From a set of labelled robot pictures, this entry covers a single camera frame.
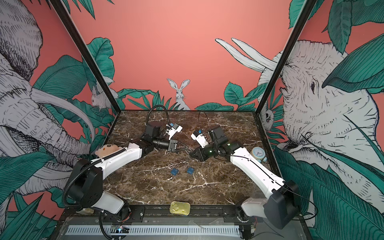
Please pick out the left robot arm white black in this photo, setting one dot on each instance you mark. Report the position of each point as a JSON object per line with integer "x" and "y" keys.
{"x": 84, "y": 188}

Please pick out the small circuit board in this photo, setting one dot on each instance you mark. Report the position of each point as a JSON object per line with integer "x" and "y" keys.
{"x": 119, "y": 230}

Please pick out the black frame post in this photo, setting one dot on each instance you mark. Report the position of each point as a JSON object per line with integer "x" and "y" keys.
{"x": 298, "y": 27}
{"x": 67, "y": 21}

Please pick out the small alarm clock teal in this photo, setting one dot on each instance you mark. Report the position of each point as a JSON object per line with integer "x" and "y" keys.
{"x": 259, "y": 154}

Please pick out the white vented strip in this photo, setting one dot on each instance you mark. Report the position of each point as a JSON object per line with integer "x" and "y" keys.
{"x": 161, "y": 230}

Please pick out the right black frame post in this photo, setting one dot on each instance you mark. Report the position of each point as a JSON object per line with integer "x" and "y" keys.
{"x": 298, "y": 27}

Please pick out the yellow tin can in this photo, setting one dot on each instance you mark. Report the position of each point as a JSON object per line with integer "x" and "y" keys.
{"x": 180, "y": 208}

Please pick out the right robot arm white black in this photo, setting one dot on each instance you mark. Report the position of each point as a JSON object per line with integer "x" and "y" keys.
{"x": 282, "y": 199}

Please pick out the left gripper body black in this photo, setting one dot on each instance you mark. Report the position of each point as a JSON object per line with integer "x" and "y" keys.
{"x": 164, "y": 144}

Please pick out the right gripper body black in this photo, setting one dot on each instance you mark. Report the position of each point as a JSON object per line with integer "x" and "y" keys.
{"x": 211, "y": 151}

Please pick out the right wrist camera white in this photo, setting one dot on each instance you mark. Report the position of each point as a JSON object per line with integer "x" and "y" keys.
{"x": 198, "y": 136}

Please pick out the left black frame post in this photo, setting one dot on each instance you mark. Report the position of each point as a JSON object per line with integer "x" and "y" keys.
{"x": 67, "y": 21}

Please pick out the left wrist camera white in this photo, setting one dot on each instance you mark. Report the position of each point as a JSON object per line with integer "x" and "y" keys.
{"x": 172, "y": 129}

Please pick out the plush doll toy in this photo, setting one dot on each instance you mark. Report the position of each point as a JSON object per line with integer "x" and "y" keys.
{"x": 107, "y": 150}

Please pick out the black mounting rail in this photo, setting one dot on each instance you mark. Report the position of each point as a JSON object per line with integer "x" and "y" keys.
{"x": 228, "y": 213}

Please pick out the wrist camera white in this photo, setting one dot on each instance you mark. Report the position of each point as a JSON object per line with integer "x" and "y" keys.
{"x": 198, "y": 136}
{"x": 172, "y": 129}

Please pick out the blue padlock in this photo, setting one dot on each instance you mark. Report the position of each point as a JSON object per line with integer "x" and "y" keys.
{"x": 190, "y": 170}
{"x": 174, "y": 171}

